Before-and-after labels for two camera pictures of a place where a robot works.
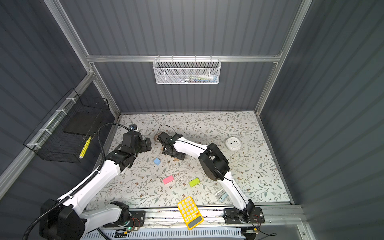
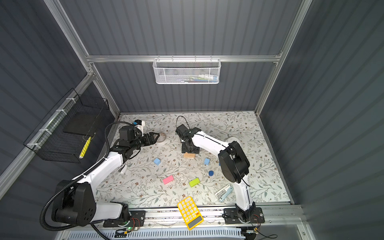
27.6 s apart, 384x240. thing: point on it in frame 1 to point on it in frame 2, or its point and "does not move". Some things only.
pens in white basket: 200,78 does not move
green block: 194,182 does not move
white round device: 233,143 does not move
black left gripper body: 143,147 to 144,141
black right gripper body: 179,156 to 185,149
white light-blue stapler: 221,195 does not move
